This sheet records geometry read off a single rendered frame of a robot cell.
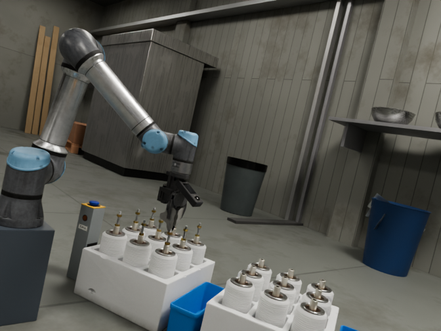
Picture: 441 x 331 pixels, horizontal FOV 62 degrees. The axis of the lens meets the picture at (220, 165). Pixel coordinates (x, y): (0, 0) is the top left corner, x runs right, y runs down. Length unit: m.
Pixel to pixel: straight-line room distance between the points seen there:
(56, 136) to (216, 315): 0.79
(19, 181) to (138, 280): 0.51
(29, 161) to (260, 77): 4.15
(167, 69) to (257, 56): 1.23
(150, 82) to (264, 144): 1.68
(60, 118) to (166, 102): 3.81
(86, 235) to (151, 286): 0.41
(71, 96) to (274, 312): 0.97
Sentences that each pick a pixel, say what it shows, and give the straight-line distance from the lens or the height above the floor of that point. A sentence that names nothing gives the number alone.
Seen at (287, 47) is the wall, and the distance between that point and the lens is 4.97.
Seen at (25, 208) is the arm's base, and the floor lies 0.36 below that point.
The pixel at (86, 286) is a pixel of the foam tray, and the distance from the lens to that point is 1.55.
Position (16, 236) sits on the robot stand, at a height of 0.28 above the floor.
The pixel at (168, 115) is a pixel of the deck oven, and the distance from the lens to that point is 5.16.
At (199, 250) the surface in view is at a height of 0.24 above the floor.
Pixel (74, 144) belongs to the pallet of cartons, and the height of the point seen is 0.14.
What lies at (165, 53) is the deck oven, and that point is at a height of 1.68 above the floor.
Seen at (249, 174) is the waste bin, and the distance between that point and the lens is 3.86.
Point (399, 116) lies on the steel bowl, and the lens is 3.48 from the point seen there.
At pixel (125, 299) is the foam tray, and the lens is 1.45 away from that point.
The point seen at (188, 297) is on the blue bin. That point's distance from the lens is 1.47.
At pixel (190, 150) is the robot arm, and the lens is 1.31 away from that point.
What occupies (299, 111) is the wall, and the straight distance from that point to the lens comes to 4.56.
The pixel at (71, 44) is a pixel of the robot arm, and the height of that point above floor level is 0.87.
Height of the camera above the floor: 0.68
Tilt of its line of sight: 3 degrees down
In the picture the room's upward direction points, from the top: 13 degrees clockwise
